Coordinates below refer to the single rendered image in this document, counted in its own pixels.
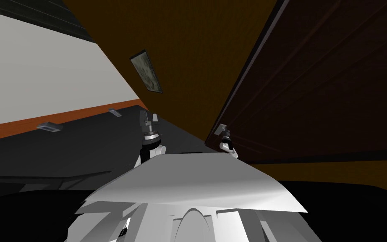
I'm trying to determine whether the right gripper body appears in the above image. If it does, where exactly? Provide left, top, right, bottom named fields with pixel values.
left=214, top=124, right=233, bottom=140

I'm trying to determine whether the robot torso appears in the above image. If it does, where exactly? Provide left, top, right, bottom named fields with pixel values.
left=64, top=151, right=322, bottom=242

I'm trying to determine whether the dark framed wall picture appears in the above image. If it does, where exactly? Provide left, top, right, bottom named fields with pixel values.
left=129, top=49, right=164, bottom=94

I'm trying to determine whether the dark brown door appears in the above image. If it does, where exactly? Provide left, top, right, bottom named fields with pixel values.
left=204, top=0, right=387, bottom=165

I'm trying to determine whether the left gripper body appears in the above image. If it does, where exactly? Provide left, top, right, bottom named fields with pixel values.
left=140, top=120, right=159, bottom=134

